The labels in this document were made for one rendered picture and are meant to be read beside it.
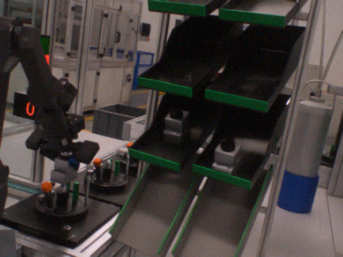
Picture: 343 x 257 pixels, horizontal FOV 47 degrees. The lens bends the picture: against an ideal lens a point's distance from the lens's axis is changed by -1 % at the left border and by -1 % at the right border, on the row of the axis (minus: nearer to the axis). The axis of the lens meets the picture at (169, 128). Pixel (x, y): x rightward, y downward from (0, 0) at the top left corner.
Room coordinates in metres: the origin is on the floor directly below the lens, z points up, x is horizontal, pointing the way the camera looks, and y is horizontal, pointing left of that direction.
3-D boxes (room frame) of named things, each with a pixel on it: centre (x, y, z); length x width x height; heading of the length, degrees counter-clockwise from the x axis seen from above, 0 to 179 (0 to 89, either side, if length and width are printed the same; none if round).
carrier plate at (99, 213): (0.99, 0.25, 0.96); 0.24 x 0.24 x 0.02; 73
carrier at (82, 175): (1.23, 0.18, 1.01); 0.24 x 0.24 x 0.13; 73
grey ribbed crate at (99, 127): (3.13, 0.24, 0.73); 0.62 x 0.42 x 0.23; 73
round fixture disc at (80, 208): (0.99, 0.25, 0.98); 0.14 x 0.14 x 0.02
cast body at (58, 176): (1.00, 0.25, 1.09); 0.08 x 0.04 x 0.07; 163
